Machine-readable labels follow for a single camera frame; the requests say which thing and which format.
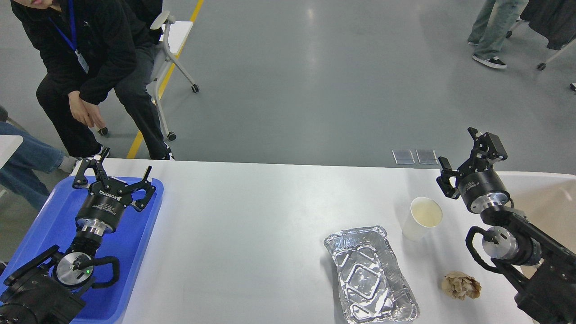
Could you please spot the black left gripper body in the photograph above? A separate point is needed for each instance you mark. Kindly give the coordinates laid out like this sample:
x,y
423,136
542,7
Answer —
x,y
104,205

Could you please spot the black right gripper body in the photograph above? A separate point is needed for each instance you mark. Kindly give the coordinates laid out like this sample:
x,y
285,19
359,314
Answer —
x,y
482,189

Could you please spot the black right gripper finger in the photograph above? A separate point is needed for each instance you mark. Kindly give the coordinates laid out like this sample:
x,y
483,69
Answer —
x,y
444,179
487,150

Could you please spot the white paper cup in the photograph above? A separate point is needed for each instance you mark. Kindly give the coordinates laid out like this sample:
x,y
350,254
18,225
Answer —
x,y
424,215

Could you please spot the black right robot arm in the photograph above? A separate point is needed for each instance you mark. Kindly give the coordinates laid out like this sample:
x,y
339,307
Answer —
x,y
542,270

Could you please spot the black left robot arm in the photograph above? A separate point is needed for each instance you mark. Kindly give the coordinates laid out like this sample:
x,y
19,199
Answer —
x,y
79,260

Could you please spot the right floor plate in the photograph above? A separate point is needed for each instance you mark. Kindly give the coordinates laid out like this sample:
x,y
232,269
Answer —
x,y
427,157

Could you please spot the floor plate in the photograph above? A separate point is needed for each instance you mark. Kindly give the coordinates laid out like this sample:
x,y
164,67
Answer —
x,y
427,157
403,156

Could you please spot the blue plastic tray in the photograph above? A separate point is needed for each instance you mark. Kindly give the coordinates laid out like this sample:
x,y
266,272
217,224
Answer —
x,y
56,225

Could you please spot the left floor plate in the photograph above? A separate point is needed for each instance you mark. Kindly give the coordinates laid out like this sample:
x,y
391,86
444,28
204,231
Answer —
x,y
403,156

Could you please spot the person in blue jeans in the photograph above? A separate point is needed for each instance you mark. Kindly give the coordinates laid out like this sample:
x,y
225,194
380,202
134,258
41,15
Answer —
x,y
18,174

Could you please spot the beige plastic bin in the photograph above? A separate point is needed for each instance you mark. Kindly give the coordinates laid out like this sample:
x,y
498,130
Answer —
x,y
548,201

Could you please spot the white side table corner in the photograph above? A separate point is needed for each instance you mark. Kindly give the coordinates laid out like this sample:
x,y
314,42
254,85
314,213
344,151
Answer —
x,y
8,145

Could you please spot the crumpled brown paper ball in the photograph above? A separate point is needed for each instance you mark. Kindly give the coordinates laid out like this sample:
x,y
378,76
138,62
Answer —
x,y
458,285

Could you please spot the aluminium foil tray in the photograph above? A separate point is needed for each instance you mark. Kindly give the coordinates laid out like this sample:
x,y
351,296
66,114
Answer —
x,y
372,288

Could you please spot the person in grey trousers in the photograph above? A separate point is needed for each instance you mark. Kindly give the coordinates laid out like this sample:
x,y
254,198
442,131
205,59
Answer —
x,y
490,28

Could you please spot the person in black clothes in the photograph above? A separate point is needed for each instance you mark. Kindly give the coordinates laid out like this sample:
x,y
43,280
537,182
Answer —
x,y
90,47

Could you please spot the chair with dark jacket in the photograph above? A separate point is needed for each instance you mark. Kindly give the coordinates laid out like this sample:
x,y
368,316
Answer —
x,y
553,19

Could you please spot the white office chair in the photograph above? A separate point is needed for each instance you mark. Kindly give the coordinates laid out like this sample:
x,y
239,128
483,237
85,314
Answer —
x,y
175,34

